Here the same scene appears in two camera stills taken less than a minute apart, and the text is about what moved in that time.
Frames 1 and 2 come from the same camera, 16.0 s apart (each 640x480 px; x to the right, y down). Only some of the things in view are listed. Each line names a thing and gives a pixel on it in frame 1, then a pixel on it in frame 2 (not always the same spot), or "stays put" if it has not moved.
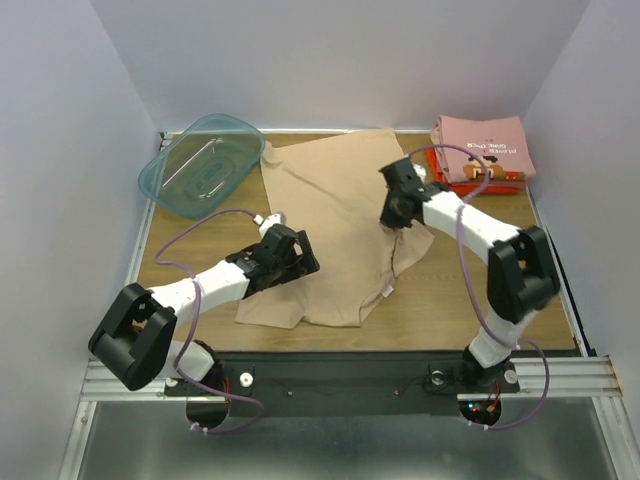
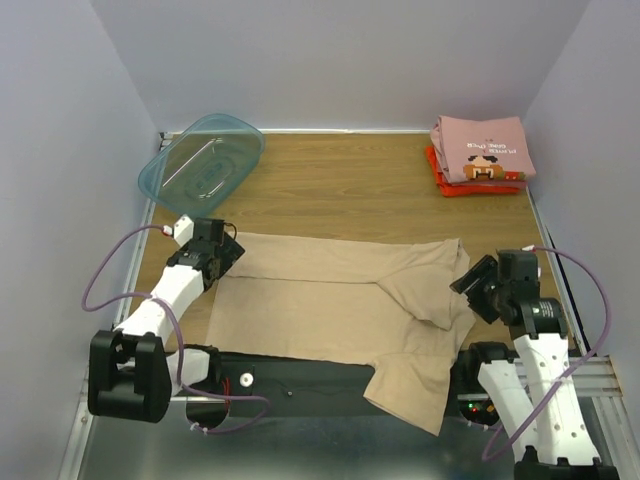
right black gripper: (393, 211) to (473, 278)
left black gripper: (302, 265) to (230, 252)
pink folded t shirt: (500, 142) stays put
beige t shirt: (330, 188) to (400, 308)
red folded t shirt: (494, 188) stays put
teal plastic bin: (197, 170) stays put
